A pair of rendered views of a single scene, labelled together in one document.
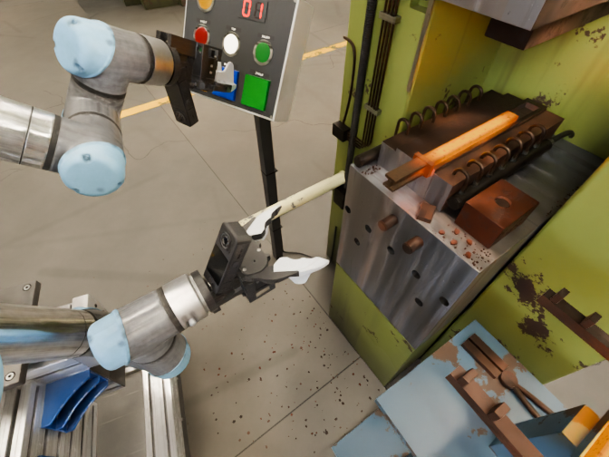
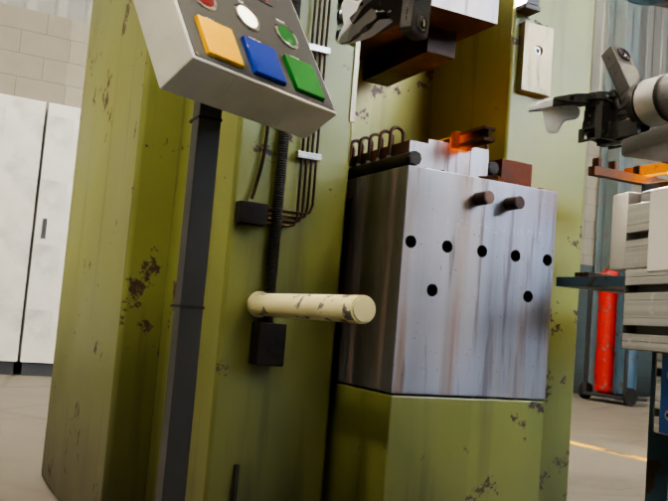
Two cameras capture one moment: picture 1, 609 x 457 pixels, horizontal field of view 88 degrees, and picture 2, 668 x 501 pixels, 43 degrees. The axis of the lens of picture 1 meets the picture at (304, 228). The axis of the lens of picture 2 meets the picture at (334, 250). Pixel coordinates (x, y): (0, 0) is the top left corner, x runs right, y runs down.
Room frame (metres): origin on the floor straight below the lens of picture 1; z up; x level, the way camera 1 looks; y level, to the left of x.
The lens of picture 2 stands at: (0.52, 1.51, 0.60)
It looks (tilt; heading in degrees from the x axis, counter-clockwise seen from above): 5 degrees up; 278
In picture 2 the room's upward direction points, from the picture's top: 5 degrees clockwise
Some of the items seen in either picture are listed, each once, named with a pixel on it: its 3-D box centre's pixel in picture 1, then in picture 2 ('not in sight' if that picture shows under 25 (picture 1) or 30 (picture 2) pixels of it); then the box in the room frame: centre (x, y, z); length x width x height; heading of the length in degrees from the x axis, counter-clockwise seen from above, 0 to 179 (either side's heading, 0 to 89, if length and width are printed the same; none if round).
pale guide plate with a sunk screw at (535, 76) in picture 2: not in sight; (535, 60); (0.36, -0.52, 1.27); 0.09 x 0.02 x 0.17; 35
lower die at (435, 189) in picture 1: (470, 140); (398, 170); (0.66, -0.41, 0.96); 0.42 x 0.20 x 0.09; 125
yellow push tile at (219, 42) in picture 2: not in sight; (218, 43); (0.90, 0.30, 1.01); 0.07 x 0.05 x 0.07; 60
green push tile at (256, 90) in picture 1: (256, 92); (302, 79); (0.80, 0.13, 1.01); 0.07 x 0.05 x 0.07; 60
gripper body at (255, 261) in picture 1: (236, 276); (618, 115); (0.27, 0.11, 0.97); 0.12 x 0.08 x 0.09; 125
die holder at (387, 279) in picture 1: (452, 220); (407, 286); (0.62, -0.45, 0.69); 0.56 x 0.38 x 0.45; 125
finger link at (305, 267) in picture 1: (301, 273); not in sight; (0.27, 0.01, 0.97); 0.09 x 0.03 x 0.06; 89
